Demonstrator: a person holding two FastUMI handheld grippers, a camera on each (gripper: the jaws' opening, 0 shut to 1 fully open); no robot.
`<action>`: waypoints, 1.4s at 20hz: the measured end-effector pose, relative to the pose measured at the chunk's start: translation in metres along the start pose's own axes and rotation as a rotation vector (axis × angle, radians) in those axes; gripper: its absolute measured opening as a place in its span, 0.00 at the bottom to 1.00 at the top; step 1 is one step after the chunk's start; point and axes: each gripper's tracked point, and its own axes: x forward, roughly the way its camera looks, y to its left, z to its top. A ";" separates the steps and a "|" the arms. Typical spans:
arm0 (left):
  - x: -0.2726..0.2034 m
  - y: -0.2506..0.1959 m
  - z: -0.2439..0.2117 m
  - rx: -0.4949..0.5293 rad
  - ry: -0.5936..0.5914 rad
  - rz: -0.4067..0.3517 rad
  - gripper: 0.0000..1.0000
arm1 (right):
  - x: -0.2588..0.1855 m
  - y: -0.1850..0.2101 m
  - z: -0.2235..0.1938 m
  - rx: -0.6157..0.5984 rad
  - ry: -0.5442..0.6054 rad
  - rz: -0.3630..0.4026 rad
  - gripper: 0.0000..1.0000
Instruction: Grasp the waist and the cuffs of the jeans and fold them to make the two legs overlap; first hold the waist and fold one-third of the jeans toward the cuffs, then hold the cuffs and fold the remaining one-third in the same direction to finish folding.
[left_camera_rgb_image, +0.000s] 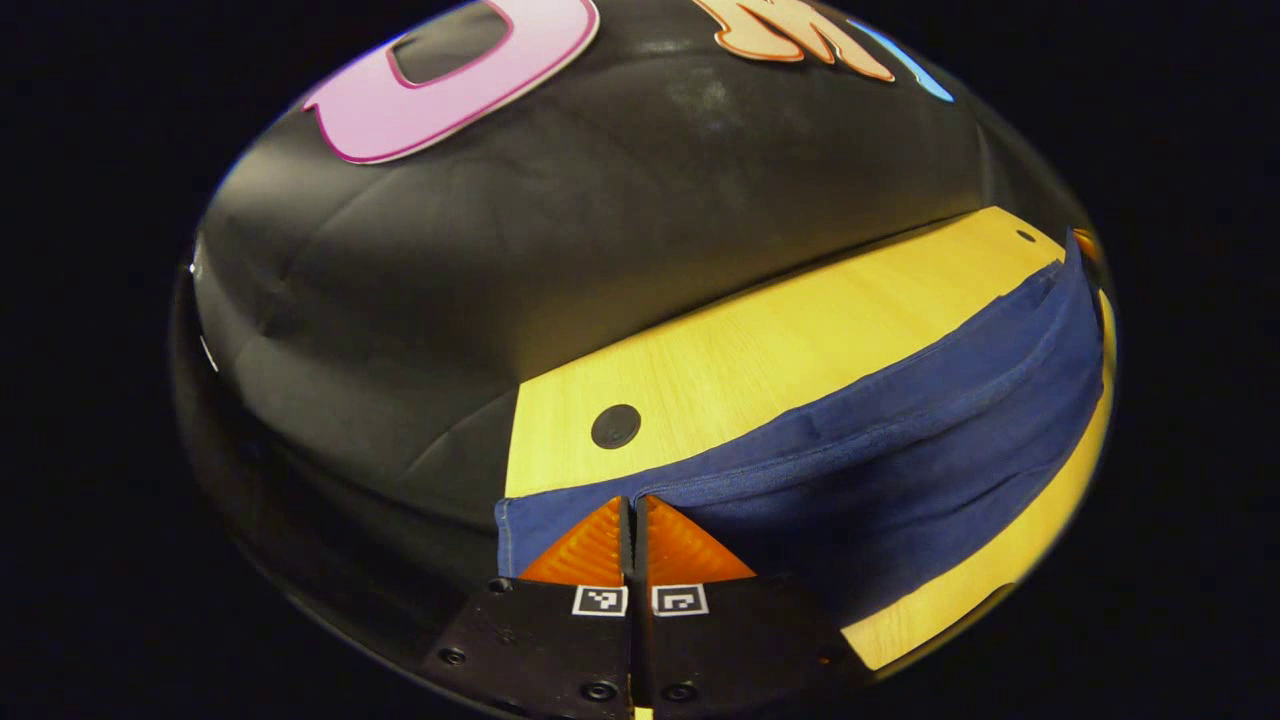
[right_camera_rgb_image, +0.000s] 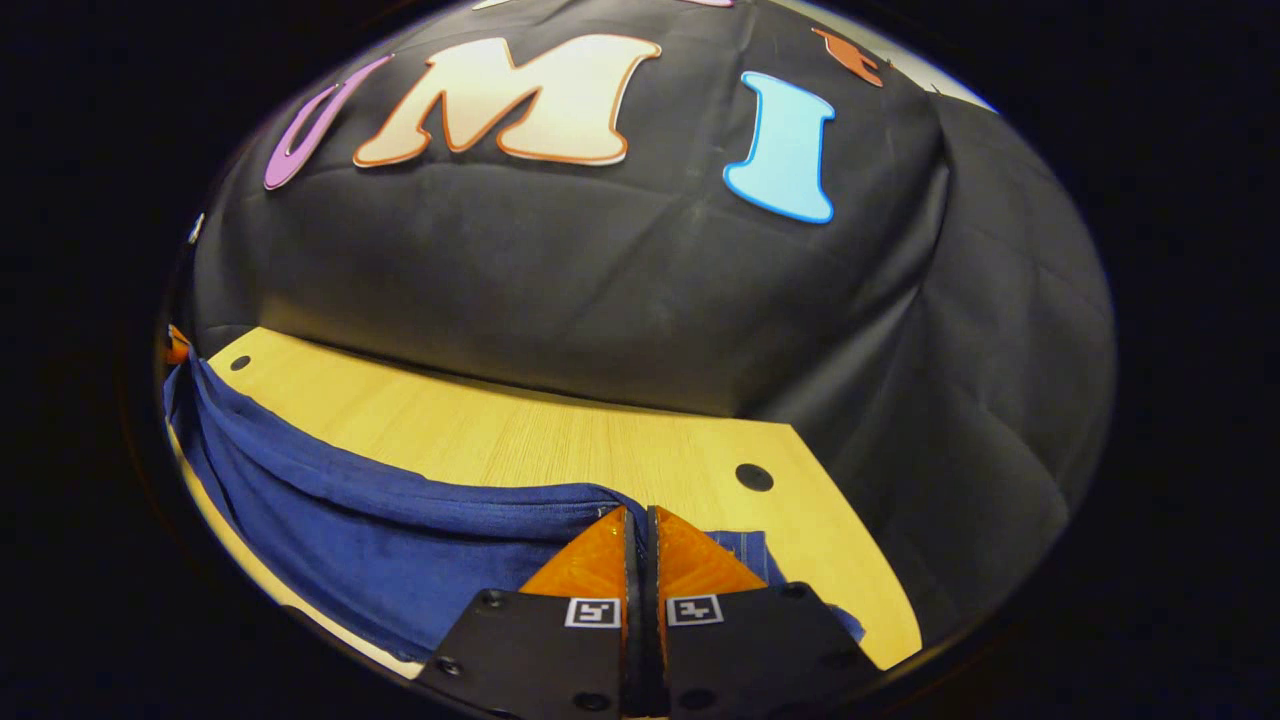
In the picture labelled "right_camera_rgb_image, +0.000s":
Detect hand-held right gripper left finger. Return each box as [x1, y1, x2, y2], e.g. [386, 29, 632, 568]
[415, 505, 641, 719]

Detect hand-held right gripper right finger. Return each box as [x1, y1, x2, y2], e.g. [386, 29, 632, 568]
[645, 505, 883, 719]

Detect blue denim jeans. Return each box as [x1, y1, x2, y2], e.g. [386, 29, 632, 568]
[163, 350, 867, 663]

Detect black backdrop cloth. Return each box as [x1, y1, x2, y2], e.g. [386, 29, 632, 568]
[185, 0, 1119, 651]

